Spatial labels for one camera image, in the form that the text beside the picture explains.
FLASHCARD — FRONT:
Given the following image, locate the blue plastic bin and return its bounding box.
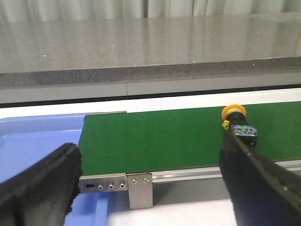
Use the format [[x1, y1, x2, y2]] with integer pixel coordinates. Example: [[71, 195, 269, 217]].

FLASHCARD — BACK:
[[0, 113, 111, 226]]

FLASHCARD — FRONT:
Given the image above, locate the grey panel under counter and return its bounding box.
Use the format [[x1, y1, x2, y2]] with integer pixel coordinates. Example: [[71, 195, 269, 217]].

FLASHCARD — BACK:
[[0, 70, 301, 104]]

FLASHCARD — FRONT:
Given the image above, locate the white conveyor rear rail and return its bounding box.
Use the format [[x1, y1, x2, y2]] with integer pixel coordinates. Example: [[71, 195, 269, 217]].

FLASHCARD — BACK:
[[0, 88, 301, 119]]

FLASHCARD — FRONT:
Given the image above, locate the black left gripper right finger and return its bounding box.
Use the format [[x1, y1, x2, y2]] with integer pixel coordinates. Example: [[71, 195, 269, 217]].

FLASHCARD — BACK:
[[219, 129, 301, 226]]

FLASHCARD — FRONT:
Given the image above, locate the grey speckled stone counter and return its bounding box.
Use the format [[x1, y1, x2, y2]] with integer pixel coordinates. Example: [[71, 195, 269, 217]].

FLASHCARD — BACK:
[[0, 13, 301, 89]]

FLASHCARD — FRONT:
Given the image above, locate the steel conveyor end plate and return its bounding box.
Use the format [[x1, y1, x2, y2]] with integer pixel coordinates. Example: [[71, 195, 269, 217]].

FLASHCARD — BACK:
[[79, 173, 127, 194]]

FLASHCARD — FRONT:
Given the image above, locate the green conveyor belt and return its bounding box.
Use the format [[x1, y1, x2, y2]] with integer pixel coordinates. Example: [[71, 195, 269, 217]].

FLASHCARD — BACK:
[[79, 102, 301, 176]]

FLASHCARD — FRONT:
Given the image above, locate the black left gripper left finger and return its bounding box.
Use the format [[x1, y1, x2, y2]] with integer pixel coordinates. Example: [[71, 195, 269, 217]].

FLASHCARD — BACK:
[[0, 143, 82, 226]]

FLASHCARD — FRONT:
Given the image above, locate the aluminium conveyor front rail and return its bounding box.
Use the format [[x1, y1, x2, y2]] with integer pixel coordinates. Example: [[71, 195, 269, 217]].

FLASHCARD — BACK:
[[151, 160, 301, 183]]

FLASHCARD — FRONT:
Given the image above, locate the yellow push button switch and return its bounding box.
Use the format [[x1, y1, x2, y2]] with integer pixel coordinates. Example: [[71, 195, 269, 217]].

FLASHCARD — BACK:
[[221, 104, 258, 147]]

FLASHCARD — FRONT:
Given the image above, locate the white pleated curtain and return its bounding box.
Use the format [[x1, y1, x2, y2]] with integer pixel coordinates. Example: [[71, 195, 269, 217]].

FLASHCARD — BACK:
[[0, 0, 301, 23]]

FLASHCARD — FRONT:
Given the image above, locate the steel conveyor mounting bracket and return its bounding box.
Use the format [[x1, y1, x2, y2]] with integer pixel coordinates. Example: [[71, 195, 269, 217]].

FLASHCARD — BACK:
[[127, 173, 153, 210]]

